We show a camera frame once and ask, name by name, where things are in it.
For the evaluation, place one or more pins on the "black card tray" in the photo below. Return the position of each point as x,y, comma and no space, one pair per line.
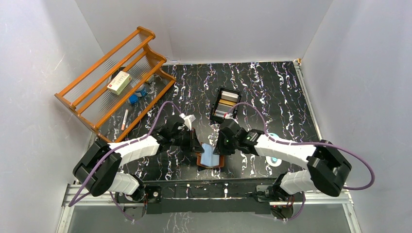
216,104

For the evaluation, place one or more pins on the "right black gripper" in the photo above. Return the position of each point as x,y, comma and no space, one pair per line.
220,149

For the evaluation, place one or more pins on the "gold credit card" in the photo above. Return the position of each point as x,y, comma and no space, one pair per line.
227,102

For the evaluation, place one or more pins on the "white red small box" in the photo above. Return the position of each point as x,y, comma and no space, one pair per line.
119,82

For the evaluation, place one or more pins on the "blue small block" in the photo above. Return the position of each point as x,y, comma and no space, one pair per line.
133,99

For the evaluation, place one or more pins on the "silver card in tray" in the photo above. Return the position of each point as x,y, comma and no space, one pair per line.
221,112

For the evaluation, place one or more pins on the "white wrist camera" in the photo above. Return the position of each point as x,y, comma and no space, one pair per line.
188,120
228,115

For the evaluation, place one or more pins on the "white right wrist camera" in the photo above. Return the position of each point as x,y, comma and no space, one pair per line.
228,115

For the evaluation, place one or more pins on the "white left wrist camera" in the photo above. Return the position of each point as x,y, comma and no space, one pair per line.
188,120

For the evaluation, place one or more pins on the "blue small bottle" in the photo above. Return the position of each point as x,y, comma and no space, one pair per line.
141,91

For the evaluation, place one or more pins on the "brown leather card holder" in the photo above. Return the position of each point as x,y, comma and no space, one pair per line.
209,159

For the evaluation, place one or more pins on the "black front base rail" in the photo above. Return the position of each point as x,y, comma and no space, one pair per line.
204,196

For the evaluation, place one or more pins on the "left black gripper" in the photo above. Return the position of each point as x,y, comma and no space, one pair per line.
190,140

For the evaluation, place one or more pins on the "white card in tray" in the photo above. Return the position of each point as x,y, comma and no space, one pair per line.
229,96

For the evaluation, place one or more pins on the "pink white pen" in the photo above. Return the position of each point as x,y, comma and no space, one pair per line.
124,120

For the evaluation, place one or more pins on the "orange wooden rack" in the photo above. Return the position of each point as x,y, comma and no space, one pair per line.
101,111

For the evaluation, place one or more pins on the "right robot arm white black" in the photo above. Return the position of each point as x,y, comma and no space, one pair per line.
324,168

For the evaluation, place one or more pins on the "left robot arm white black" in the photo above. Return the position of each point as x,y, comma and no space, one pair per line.
98,169

